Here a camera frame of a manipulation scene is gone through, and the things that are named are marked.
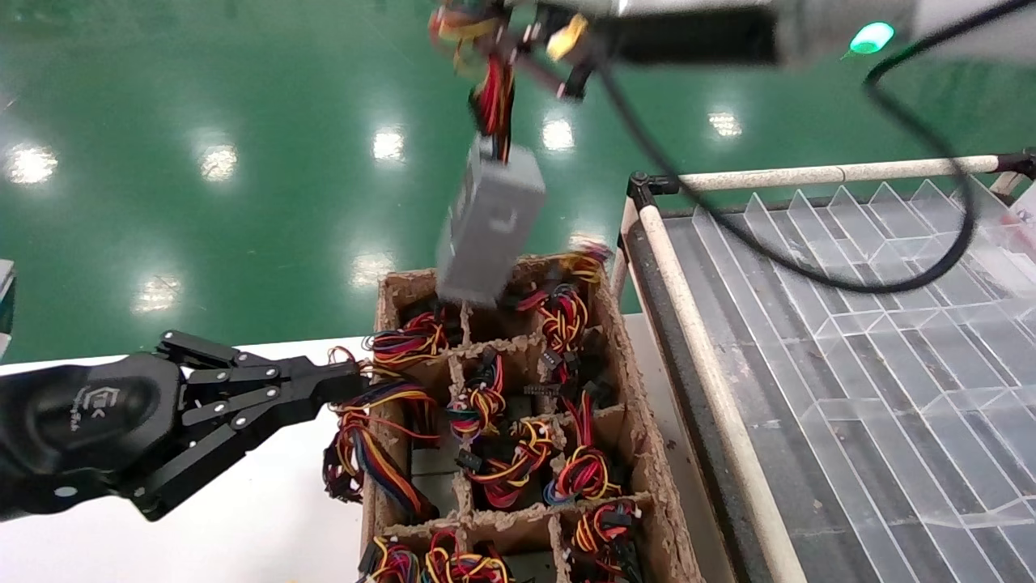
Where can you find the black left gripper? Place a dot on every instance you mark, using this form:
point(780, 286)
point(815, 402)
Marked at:
point(89, 421)

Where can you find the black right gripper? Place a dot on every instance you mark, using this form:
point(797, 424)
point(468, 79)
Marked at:
point(688, 40)

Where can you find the black pipe corner connector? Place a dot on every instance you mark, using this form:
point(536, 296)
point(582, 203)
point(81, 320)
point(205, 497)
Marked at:
point(643, 188)
point(1016, 162)

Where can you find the white rack leg pipe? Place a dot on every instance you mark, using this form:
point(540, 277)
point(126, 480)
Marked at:
point(619, 271)

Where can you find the short white rack pipe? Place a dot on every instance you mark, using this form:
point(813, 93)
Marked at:
point(1005, 184)

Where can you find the brown pulp divider tray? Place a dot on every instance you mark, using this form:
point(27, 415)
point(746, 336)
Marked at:
point(647, 453)

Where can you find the clear acrylic divider tray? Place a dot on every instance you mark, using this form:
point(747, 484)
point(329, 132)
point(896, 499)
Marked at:
point(890, 389)

